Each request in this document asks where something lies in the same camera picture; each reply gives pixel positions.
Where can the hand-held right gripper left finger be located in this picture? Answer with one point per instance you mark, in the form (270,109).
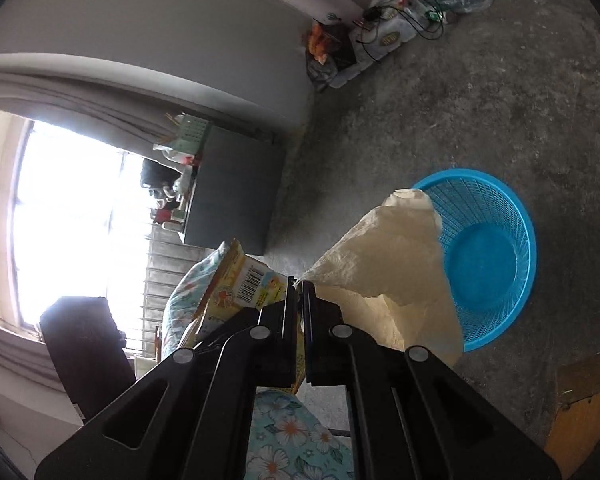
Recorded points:
(280,340)

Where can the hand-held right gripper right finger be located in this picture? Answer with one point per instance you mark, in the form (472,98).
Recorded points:
(325,345)

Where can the cream paper bag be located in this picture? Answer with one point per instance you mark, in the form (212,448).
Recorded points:
(380,260)

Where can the blue plastic mesh basket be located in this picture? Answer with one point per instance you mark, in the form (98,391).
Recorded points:
(485,260)

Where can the yellow cartoon snack packet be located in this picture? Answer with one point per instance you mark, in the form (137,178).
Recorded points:
(240,280)

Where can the teal floral blanket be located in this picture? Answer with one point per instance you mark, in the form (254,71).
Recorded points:
(280,435)

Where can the metal window railing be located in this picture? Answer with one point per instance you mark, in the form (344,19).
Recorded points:
(170,280)

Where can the grey bedside cabinet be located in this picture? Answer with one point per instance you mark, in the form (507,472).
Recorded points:
(230,195)

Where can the red thermos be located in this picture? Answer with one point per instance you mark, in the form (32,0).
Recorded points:
(161,216)

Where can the brown wooden nightstand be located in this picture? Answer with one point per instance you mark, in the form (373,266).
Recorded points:
(85,350)

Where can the black cloth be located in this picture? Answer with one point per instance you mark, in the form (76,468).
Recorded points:
(155,172)

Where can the white plastic bag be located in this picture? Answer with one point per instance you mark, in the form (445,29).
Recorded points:
(166,151)

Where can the green plastic storage basket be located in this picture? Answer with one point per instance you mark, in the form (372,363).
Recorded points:
(190,135)

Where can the wooden stool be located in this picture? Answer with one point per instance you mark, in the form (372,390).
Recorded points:
(580,410)

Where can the grey curtain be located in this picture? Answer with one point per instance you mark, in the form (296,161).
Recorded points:
(15,360)
(80,95)

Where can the orange printed bag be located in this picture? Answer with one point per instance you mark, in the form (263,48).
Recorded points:
(322,47)

